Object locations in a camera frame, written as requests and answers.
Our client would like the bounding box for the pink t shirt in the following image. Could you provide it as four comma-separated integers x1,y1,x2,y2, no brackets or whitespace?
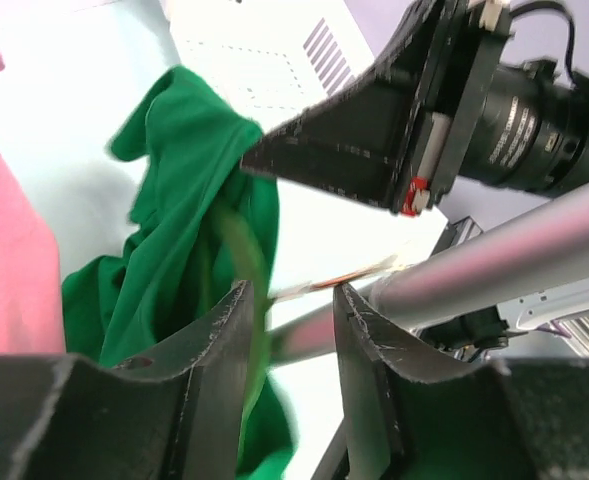
0,9,70,357

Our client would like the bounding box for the green hanger with gold hook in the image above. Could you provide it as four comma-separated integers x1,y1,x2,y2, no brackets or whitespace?
210,204,406,406

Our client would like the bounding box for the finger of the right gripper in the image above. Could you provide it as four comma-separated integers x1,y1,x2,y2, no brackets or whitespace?
240,1,444,215

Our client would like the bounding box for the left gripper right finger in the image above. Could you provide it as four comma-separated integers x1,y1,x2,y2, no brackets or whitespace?
333,285,589,479

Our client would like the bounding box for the green t shirt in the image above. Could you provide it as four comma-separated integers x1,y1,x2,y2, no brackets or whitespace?
61,66,298,480

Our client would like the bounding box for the white plastic basket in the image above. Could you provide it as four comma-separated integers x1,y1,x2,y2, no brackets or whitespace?
162,0,373,130

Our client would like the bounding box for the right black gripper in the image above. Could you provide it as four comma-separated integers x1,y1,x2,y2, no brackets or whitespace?
398,1,589,215

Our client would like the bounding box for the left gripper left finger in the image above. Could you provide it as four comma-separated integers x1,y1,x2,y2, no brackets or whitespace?
0,282,253,480

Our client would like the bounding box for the grey clothes rack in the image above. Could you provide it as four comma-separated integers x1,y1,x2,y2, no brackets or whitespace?
268,172,589,364

